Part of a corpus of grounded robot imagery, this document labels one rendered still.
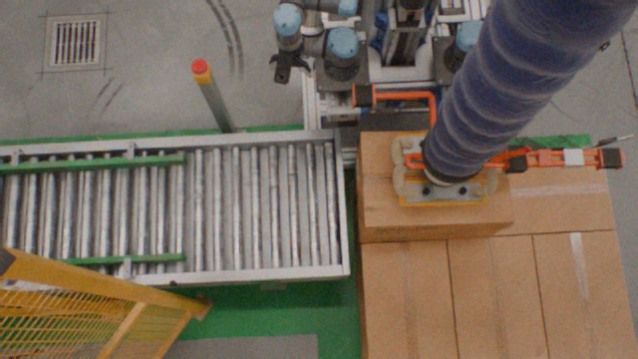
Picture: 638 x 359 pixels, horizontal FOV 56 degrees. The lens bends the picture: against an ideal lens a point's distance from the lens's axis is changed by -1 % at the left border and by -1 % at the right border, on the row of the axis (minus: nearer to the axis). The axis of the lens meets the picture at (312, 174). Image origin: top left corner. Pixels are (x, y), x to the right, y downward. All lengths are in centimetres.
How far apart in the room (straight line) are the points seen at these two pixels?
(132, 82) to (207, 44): 51
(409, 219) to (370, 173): 25
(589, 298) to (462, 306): 58
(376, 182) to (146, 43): 196
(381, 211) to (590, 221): 110
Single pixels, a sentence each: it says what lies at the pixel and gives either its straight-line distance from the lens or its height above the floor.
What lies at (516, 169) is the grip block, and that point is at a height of 121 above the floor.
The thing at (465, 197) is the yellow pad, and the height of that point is 108.
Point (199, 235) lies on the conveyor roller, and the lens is 286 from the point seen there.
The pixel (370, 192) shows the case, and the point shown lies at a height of 94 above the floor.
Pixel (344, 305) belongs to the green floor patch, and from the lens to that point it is 332.
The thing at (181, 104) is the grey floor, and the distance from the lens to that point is 366.
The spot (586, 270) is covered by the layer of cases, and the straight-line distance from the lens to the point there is 304.
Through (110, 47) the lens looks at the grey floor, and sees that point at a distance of 394.
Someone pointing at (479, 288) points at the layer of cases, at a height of 54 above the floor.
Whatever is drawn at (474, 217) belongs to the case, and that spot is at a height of 94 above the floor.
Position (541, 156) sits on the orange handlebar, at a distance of 235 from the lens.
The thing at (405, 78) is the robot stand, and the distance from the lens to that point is 262.
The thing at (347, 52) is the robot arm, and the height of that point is 126.
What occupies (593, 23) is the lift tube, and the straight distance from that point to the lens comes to 115.
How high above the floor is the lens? 331
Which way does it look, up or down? 75 degrees down
